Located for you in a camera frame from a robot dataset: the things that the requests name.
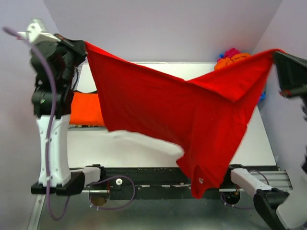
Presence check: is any red t-shirt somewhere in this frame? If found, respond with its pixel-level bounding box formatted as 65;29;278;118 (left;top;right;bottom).
86;43;274;199

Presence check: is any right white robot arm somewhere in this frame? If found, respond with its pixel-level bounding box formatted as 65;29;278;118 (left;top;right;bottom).
221;51;307;230

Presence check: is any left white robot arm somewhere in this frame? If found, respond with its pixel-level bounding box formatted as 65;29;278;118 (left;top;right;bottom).
31;34;106;196

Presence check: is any blue plastic bin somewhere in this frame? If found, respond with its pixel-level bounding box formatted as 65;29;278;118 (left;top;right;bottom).
259;91;266;103

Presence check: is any crumpled orange t-shirt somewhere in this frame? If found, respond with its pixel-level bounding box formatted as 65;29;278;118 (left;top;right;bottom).
214;53;250;70

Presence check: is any crumpled magenta t-shirt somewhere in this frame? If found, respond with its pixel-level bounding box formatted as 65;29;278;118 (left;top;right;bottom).
217;48;241;61

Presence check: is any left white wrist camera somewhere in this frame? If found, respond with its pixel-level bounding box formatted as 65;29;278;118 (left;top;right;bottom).
17;18;60;44

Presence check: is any aluminium frame rail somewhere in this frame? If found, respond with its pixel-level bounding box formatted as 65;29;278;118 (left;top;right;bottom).
249;155;295;191

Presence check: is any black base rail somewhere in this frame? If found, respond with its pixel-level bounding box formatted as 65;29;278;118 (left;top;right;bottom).
79;165;240;201

